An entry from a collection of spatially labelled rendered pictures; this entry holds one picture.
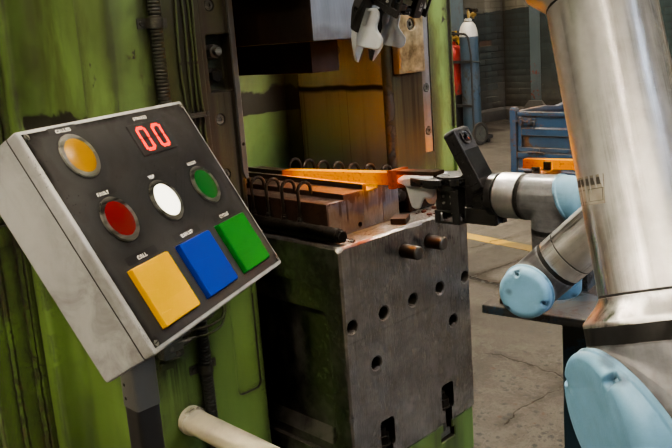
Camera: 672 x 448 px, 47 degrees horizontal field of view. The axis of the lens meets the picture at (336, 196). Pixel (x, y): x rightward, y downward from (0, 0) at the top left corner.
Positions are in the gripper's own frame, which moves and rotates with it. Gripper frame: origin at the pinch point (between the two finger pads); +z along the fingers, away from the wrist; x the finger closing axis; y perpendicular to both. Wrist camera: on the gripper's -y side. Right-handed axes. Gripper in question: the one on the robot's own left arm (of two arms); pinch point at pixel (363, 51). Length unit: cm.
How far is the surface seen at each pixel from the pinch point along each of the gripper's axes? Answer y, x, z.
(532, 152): -135, 367, 163
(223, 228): 12.6, -33.0, 17.5
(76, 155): 7, -52, 6
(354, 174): -4.0, 12.8, 28.4
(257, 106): -49, 27, 39
